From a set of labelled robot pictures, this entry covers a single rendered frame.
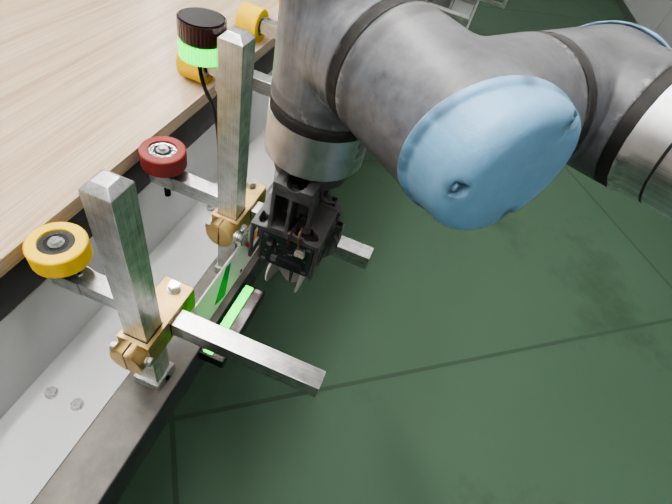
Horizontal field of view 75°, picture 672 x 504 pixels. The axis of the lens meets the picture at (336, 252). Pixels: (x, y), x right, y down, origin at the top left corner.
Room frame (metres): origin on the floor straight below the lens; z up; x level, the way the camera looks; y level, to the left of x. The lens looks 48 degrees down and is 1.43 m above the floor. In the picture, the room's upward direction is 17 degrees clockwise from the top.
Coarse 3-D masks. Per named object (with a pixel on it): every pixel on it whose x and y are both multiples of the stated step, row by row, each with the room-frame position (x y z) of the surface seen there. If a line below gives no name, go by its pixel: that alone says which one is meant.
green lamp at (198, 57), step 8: (184, 48) 0.49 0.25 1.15; (192, 48) 0.49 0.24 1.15; (184, 56) 0.49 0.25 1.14; (192, 56) 0.49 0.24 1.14; (200, 56) 0.49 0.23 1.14; (208, 56) 0.50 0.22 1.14; (216, 56) 0.51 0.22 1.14; (192, 64) 0.49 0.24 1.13; (200, 64) 0.49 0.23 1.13; (208, 64) 0.50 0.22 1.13; (216, 64) 0.51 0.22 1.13
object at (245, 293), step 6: (246, 288) 0.48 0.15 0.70; (252, 288) 0.49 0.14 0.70; (240, 294) 0.47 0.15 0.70; (246, 294) 0.47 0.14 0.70; (240, 300) 0.45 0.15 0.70; (234, 306) 0.44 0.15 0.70; (240, 306) 0.44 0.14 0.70; (228, 312) 0.42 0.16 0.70; (234, 312) 0.42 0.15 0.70; (228, 318) 0.41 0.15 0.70; (234, 318) 0.41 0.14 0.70; (222, 324) 0.39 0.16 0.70; (228, 324) 0.40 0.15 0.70; (210, 354) 0.33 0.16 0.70
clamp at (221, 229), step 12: (252, 192) 0.58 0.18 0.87; (264, 192) 0.59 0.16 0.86; (252, 204) 0.55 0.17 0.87; (216, 216) 0.49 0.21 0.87; (240, 216) 0.51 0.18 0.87; (216, 228) 0.47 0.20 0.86; (228, 228) 0.48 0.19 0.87; (240, 228) 0.50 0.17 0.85; (216, 240) 0.47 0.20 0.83; (228, 240) 0.47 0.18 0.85
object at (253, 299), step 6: (252, 294) 0.48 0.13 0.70; (258, 294) 0.48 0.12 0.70; (252, 300) 0.46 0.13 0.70; (246, 306) 0.44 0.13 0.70; (252, 306) 0.45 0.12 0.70; (240, 312) 0.43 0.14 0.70; (246, 312) 0.43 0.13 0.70; (240, 318) 0.42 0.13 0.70; (246, 318) 0.42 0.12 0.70; (234, 324) 0.40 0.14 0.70; (240, 324) 0.40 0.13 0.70; (234, 330) 0.39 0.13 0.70; (216, 354) 0.33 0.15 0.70
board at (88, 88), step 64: (0, 0) 0.89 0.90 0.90; (64, 0) 0.98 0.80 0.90; (128, 0) 1.08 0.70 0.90; (192, 0) 1.19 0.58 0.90; (256, 0) 1.32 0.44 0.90; (0, 64) 0.67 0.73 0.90; (64, 64) 0.74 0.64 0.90; (128, 64) 0.80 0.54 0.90; (0, 128) 0.51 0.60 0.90; (64, 128) 0.56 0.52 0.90; (128, 128) 0.61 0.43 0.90; (0, 192) 0.38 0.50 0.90; (64, 192) 0.42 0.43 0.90; (0, 256) 0.28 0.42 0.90
